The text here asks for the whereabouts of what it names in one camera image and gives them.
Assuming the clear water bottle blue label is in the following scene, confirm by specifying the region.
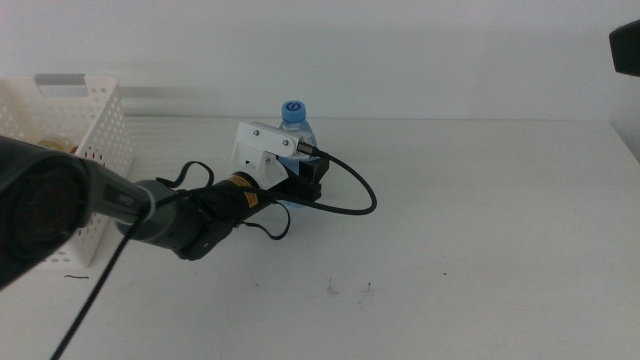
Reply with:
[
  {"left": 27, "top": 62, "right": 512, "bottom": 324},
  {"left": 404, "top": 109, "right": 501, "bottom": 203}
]
[{"left": 277, "top": 99, "right": 319, "bottom": 209}]

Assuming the yellow tea bottle green label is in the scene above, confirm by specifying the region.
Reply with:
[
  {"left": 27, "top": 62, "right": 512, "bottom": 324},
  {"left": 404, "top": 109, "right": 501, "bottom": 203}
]
[{"left": 37, "top": 139, "right": 77, "bottom": 152}]

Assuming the white perforated plastic basket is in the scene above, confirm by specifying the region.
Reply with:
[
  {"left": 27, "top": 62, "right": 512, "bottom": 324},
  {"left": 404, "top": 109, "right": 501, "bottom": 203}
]
[{"left": 0, "top": 74, "right": 135, "bottom": 269}]

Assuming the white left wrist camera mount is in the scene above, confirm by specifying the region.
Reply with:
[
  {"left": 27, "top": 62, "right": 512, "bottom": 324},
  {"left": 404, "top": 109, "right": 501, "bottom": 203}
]
[{"left": 230, "top": 120, "right": 298, "bottom": 192}]

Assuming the black left wrist camera cable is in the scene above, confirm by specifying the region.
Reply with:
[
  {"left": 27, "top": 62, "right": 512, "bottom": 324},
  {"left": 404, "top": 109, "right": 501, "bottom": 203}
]
[{"left": 49, "top": 141, "right": 379, "bottom": 360}]

